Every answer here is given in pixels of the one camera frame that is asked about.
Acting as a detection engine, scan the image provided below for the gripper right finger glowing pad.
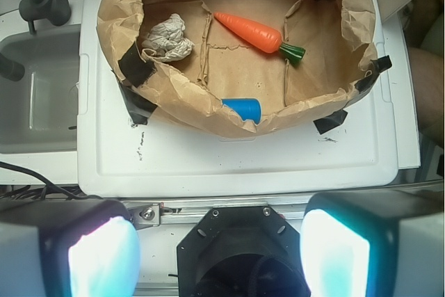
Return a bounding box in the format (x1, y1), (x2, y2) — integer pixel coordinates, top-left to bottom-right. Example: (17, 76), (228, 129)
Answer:
(300, 191), (444, 296)

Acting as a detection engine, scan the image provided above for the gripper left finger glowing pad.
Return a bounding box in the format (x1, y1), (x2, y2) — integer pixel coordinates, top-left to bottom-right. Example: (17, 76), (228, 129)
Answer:
(1, 200), (140, 296)

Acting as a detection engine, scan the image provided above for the white paper ball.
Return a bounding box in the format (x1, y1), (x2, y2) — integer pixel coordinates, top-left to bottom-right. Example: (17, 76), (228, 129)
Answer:
(141, 13), (195, 63)

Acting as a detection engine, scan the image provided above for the black tape strip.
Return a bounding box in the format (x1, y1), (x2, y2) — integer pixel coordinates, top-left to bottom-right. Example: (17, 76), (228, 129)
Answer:
(313, 109), (348, 135)
(346, 55), (392, 106)
(118, 42), (156, 87)
(118, 82), (158, 125)

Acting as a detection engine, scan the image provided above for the grey sink basin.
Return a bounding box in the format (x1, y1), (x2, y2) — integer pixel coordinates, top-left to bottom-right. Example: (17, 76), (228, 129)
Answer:
(1, 25), (81, 154)

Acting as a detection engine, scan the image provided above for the blue plastic cup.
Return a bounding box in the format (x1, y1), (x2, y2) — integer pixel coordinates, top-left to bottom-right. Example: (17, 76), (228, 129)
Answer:
(222, 98), (261, 125)

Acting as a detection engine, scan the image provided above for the brown paper bag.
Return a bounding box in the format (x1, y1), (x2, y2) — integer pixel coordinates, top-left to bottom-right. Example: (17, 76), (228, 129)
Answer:
(97, 0), (378, 138)

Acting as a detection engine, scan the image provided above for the orange toy carrot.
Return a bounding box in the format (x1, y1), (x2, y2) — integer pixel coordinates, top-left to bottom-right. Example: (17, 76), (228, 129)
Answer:
(213, 12), (306, 65)

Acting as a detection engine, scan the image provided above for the dark grey faucet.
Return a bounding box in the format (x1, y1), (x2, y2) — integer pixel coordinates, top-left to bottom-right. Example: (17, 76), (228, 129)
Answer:
(0, 0), (72, 82)

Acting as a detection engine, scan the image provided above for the aluminium frame rail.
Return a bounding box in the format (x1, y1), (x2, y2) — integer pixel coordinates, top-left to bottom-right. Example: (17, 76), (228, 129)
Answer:
(123, 199), (314, 232)

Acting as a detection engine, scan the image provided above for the black cable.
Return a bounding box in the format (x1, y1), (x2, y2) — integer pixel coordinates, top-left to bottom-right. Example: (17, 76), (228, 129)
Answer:
(0, 160), (104, 201)

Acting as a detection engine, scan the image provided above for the black octagonal mount plate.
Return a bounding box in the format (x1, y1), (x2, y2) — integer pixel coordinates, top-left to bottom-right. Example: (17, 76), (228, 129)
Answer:
(177, 207), (311, 296)

